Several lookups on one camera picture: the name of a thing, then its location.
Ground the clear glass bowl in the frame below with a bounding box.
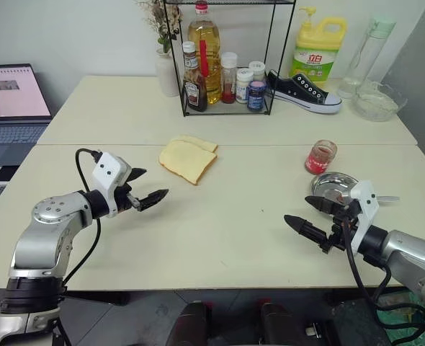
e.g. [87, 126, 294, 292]
[354, 80, 409, 123]

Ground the yellow detergent pump bottle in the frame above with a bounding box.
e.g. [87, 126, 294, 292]
[288, 6, 349, 92]

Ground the white seasoning jar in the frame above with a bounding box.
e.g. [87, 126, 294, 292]
[235, 68, 255, 105]
[248, 61, 267, 83]

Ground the white ceramic vase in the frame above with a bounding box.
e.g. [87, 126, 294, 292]
[155, 48, 182, 99]

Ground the red-filled glass jar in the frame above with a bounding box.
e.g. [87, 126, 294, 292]
[304, 138, 339, 177]

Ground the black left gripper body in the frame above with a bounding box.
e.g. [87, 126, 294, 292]
[111, 164, 143, 217]

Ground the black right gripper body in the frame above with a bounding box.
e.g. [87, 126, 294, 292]
[328, 200, 361, 252]

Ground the open grey laptop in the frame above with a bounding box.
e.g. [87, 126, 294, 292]
[0, 63, 53, 168]

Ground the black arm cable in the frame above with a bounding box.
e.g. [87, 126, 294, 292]
[343, 215, 425, 346]
[61, 148, 102, 290]

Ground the black wire rack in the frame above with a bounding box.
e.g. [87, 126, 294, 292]
[162, 0, 297, 117]

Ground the clear bottle green lid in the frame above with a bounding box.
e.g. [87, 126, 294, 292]
[338, 12, 398, 99]

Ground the dark rounded shape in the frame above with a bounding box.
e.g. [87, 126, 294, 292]
[260, 301, 308, 346]
[174, 301, 210, 346]

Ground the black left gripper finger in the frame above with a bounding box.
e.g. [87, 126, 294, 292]
[133, 188, 171, 213]
[127, 167, 148, 184]

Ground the dark sauce bottle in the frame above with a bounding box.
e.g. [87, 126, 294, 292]
[181, 40, 209, 113]

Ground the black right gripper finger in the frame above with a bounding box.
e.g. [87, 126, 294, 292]
[283, 214, 334, 254]
[304, 195, 344, 217]

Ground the steel butter knife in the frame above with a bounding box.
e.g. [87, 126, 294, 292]
[323, 190, 401, 205]

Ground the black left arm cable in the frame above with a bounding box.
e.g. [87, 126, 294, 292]
[61, 148, 102, 290]

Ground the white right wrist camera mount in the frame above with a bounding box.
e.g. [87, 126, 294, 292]
[348, 179, 380, 258]

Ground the cooking oil bottle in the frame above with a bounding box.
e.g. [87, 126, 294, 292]
[187, 1, 223, 106]

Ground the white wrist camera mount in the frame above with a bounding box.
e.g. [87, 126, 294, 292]
[91, 151, 132, 218]
[348, 179, 380, 258]

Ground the blue lidded jar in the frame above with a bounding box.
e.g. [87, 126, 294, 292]
[246, 79, 268, 112]

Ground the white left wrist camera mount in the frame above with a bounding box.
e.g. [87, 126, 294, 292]
[91, 151, 132, 218]

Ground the flat black pad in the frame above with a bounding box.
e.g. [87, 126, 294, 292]
[0, 165, 19, 183]

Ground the red spice shaker jar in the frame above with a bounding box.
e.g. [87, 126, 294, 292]
[220, 51, 239, 105]

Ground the large white bread slice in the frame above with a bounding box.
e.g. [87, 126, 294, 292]
[158, 140, 218, 187]

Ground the round steel dish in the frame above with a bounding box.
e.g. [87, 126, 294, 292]
[309, 172, 359, 203]

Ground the green plastic bag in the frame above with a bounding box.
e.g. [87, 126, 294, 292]
[375, 288, 425, 346]

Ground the dried flower bunch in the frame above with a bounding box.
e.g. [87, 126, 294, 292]
[134, 0, 183, 56]

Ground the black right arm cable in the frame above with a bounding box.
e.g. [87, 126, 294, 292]
[343, 215, 425, 346]

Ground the black white canvas shoe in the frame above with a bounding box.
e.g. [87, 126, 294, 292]
[267, 69, 344, 115]

